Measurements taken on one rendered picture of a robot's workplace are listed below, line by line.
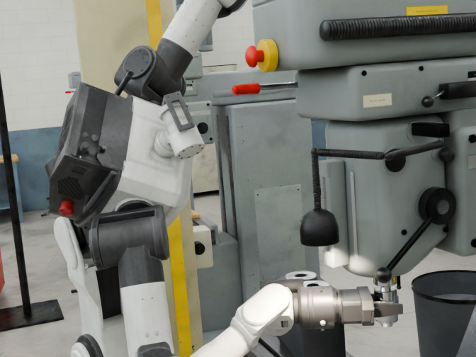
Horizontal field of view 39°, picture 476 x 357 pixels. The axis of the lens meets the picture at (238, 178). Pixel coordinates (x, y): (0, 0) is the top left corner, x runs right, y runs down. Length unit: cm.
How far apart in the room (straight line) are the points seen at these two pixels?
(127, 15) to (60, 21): 733
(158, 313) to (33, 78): 895
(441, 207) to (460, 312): 203
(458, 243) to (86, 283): 90
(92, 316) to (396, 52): 104
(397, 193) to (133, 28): 188
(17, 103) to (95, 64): 728
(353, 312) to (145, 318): 42
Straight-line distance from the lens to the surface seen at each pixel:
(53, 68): 1020
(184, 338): 318
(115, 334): 181
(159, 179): 143
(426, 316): 340
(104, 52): 291
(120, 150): 142
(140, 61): 157
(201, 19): 163
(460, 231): 137
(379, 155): 111
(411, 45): 125
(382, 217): 128
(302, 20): 117
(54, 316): 540
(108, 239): 135
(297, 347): 183
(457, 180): 135
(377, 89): 122
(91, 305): 179
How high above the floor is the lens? 173
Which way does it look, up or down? 9 degrees down
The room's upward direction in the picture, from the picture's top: 4 degrees counter-clockwise
